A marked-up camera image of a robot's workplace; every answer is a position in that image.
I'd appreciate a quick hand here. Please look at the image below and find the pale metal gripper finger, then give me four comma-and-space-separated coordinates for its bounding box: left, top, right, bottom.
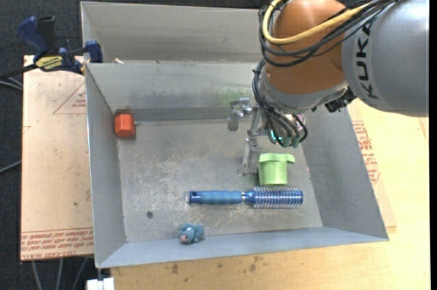
238, 137, 259, 177
227, 97, 255, 132

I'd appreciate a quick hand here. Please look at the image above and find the light green plastic cup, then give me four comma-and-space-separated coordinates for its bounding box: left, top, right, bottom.
257, 152, 296, 186

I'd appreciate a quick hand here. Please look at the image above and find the blue hairbrush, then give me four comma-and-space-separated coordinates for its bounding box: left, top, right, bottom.
186, 186, 305, 209

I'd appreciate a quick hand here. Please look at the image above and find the grey metal bin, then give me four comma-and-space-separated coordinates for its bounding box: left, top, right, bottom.
80, 1, 389, 269

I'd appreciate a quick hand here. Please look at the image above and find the blue toy animal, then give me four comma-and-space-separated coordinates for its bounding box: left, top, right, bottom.
178, 222, 206, 245

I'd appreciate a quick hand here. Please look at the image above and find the orange-red block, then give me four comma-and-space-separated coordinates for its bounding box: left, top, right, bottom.
113, 113, 137, 139

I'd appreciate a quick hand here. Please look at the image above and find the brown cardboard board red print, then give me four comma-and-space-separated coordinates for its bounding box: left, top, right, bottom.
20, 55, 399, 262

